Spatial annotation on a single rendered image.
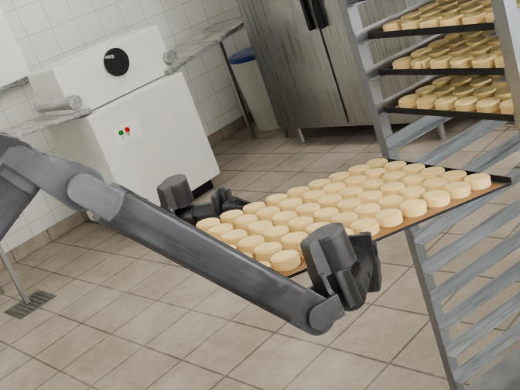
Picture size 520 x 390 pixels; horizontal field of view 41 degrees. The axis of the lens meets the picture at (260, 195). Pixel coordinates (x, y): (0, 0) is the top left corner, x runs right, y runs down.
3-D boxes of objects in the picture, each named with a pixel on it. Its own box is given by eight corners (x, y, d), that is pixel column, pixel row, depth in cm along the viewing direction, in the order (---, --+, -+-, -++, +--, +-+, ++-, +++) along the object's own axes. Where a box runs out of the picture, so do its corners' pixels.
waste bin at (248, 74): (323, 107, 604) (300, 33, 582) (282, 132, 573) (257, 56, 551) (280, 110, 645) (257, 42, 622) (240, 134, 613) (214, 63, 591)
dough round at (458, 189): (454, 189, 139) (453, 180, 138) (476, 192, 135) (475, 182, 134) (439, 198, 136) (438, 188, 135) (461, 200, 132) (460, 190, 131)
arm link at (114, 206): (51, 196, 94) (58, 202, 84) (72, 159, 95) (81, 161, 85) (300, 327, 109) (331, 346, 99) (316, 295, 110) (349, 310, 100)
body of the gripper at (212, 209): (236, 227, 160) (206, 230, 162) (226, 186, 157) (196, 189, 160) (228, 238, 154) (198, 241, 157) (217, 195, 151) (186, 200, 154)
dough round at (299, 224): (310, 234, 131) (309, 224, 130) (285, 235, 132) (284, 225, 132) (317, 224, 135) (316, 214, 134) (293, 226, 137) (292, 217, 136)
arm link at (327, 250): (291, 319, 108) (314, 333, 100) (261, 254, 105) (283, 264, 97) (353, 282, 111) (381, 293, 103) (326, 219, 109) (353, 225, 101)
